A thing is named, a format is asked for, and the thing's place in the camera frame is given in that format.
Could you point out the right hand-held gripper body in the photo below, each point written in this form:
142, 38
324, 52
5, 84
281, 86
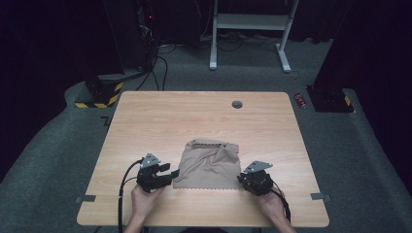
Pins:
259, 183

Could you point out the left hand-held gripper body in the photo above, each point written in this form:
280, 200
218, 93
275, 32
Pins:
147, 176

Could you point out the beige cloth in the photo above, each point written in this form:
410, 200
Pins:
210, 165

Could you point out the person's right hand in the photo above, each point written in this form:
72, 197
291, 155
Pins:
270, 205

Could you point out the person's left hand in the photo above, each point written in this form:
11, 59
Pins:
144, 202

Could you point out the grey tape strip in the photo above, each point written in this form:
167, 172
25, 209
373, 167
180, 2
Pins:
320, 196
85, 198

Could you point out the red can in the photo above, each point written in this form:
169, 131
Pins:
300, 100

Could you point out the black yellow striped stand base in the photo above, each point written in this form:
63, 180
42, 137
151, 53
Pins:
103, 93

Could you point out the black stand base yellow mark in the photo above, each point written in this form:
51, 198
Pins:
330, 100

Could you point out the dark equipment with red light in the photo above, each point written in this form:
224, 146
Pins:
147, 29

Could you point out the white metal stand frame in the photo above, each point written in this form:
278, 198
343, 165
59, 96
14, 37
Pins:
249, 22

